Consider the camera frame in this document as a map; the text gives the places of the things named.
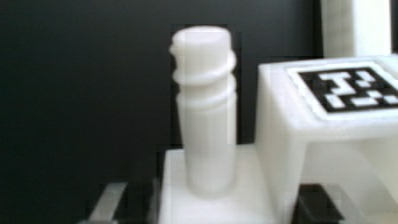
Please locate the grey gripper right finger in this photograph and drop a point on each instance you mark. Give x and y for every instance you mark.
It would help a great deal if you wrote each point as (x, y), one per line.
(314, 208)

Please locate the white U-shaped fence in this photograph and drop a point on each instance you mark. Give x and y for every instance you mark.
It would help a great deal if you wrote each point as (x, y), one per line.
(355, 28)

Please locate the white chair seat part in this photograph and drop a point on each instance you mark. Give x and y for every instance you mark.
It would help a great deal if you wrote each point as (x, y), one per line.
(213, 191)

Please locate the white chair leg with tag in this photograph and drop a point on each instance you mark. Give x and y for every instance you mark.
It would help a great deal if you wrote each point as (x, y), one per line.
(327, 134)

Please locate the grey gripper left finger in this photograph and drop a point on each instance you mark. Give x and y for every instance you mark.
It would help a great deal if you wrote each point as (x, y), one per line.
(112, 197)

